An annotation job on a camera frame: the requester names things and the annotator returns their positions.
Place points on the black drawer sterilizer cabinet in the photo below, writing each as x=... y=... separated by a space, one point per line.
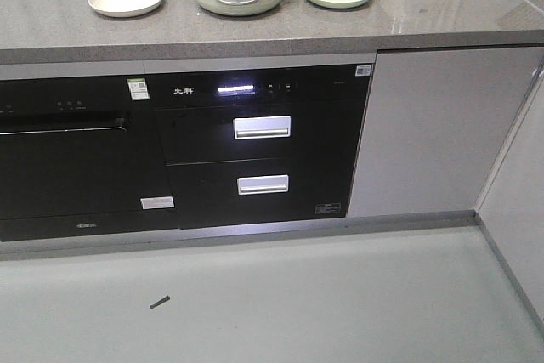
x=261 y=145

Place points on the grey cabinet door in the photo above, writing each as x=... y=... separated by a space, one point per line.
x=434 y=124

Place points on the black tape strip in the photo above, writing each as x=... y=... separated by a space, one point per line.
x=159 y=302

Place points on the black built-in dishwasher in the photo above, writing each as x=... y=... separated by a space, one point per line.
x=80 y=152

